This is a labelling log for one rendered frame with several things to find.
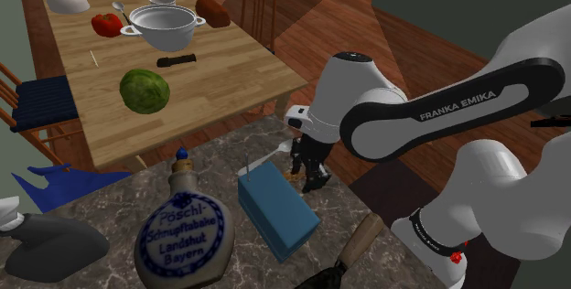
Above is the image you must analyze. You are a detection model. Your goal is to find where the wooden handled dark brush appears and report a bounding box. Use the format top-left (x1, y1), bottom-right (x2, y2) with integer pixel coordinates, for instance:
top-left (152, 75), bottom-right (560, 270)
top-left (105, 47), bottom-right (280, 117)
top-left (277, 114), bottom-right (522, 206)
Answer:
top-left (294, 211), bottom-right (385, 289)

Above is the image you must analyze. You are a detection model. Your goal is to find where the wooden slatted chair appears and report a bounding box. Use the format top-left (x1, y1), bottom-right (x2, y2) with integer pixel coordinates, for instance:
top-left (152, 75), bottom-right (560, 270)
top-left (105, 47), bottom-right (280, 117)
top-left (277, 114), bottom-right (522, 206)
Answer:
top-left (240, 0), bottom-right (278, 56)

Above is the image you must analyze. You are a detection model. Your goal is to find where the blue box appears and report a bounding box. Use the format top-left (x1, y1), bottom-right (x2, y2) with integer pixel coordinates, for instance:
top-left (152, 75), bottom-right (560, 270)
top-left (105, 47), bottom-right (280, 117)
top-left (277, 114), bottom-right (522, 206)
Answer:
top-left (236, 159), bottom-right (322, 264)

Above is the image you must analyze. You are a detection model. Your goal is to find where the ceramic flask with blue print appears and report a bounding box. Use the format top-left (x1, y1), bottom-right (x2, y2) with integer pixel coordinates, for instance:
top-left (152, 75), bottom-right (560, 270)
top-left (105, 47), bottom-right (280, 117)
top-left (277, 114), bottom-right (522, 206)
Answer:
top-left (134, 146), bottom-right (236, 289)

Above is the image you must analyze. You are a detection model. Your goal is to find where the green cabbage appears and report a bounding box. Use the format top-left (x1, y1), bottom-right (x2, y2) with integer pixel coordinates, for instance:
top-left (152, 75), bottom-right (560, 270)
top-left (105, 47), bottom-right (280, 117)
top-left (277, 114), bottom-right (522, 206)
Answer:
top-left (118, 68), bottom-right (171, 116)

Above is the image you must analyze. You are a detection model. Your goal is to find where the dark grey and white figure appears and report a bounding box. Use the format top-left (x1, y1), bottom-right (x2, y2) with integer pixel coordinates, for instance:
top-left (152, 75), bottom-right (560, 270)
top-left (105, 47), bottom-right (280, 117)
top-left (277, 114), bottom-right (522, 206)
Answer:
top-left (0, 196), bottom-right (112, 284)

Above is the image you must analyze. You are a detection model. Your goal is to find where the wooden dining table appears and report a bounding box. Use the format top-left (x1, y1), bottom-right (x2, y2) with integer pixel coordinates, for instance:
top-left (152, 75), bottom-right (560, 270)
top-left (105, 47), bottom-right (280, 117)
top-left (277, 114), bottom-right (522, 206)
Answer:
top-left (38, 0), bottom-right (309, 171)

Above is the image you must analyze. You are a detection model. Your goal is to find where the white two-handled pot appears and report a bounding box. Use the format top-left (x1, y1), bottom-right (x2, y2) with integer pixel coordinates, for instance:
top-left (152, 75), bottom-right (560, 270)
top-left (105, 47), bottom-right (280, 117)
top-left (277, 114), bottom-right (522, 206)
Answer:
top-left (119, 4), bottom-right (208, 53)

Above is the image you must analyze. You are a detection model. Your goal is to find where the silver spoon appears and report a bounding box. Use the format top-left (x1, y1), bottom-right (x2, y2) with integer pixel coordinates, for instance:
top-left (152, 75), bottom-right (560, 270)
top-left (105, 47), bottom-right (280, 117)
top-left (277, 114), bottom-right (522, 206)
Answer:
top-left (112, 1), bottom-right (133, 27)

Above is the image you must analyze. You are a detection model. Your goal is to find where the white plastic spoon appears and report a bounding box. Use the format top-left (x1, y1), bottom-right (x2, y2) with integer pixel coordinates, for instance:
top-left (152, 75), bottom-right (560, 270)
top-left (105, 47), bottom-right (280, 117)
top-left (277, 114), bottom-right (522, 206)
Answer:
top-left (237, 139), bottom-right (294, 177)

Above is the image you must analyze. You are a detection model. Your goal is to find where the brown bread loaf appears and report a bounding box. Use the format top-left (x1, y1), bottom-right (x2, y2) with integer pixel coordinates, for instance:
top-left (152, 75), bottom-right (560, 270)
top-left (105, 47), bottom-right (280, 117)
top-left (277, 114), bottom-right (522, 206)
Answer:
top-left (194, 0), bottom-right (232, 29)

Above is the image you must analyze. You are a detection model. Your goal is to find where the wooden chair with blue cushion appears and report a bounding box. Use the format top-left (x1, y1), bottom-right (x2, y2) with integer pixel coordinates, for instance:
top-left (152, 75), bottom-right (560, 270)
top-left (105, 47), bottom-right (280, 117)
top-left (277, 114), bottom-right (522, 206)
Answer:
top-left (0, 62), bottom-right (84, 167)

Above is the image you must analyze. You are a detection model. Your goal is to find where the blue cloth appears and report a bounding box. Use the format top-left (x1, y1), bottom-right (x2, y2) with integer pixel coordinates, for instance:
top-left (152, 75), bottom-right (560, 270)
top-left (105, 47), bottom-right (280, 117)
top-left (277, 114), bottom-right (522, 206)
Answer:
top-left (10, 163), bottom-right (133, 215)

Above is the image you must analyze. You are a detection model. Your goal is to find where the red bell pepper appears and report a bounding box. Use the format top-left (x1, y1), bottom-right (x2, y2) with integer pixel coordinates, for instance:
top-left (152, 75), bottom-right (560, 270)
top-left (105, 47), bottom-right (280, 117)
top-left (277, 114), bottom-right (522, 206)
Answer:
top-left (91, 13), bottom-right (124, 39)

